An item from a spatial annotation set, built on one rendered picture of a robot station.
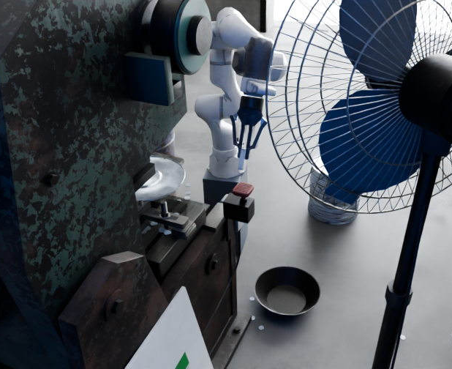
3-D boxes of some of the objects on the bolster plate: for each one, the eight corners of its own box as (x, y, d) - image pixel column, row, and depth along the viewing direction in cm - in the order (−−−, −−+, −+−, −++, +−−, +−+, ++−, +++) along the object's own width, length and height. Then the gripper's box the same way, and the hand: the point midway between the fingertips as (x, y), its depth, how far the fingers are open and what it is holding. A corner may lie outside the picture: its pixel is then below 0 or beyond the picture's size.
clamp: (151, 217, 155) (148, 191, 149) (196, 229, 149) (194, 203, 143) (141, 228, 150) (137, 201, 145) (187, 241, 144) (184, 214, 139)
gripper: (275, 99, 150) (262, 171, 155) (237, 93, 154) (226, 164, 159) (270, 99, 143) (257, 174, 148) (230, 92, 147) (219, 166, 152)
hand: (243, 159), depth 153 cm, fingers closed
